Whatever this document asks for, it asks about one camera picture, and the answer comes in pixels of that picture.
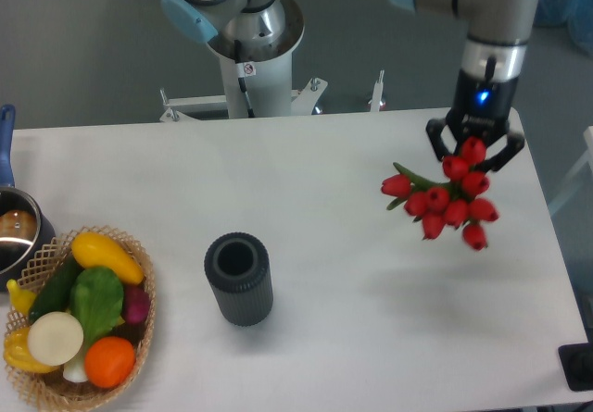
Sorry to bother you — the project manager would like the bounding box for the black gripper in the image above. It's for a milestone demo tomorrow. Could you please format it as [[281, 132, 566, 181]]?
[[425, 70, 525, 172]]

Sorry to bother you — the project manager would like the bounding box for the red tulip bouquet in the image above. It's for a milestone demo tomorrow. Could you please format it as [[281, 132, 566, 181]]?
[[380, 137, 499, 251]]

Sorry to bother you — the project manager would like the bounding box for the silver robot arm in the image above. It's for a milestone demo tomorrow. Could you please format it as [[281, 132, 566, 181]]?
[[160, 0, 538, 171]]

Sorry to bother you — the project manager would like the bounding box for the blue plastic bag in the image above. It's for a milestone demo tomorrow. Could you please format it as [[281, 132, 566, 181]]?
[[534, 0, 592, 56]]

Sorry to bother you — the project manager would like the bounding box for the black device at edge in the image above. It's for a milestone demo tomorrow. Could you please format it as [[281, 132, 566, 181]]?
[[558, 343, 592, 392]]

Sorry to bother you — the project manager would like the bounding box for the dark grey ribbed vase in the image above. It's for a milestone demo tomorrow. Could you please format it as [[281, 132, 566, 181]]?
[[204, 232, 273, 327]]

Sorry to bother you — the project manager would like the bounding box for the purple radish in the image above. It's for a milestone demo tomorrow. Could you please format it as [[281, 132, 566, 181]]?
[[121, 285, 151, 325]]

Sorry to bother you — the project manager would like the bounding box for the yellow squash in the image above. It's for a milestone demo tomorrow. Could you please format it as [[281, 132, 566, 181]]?
[[70, 231, 145, 285]]

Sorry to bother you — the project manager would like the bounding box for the green lettuce leaf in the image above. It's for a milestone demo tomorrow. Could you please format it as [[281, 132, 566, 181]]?
[[69, 267, 124, 350]]

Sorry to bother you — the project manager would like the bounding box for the orange fruit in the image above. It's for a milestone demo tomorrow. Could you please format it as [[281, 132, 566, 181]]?
[[84, 336, 135, 389]]

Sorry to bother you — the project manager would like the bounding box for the dark green cucumber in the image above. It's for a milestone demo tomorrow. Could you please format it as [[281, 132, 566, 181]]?
[[28, 255, 82, 324]]

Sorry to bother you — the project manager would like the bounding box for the white onion half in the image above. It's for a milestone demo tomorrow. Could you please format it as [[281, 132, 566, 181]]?
[[27, 311, 83, 366]]

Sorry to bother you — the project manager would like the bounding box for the woven wicker basket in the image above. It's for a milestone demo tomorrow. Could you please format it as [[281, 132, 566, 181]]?
[[1, 226, 157, 411]]

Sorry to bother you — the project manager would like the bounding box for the yellow bell pepper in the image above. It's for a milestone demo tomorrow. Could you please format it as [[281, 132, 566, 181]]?
[[3, 327, 59, 374]]

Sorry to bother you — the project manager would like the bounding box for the white frame at right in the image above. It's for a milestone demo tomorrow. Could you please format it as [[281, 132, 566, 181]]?
[[548, 126, 592, 217]]

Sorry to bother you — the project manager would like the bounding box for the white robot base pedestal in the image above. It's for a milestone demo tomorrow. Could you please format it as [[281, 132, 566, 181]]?
[[158, 50, 386, 123]]

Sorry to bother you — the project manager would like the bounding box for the blue handled saucepan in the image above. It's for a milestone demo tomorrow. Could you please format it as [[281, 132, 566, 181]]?
[[1, 104, 55, 293]]

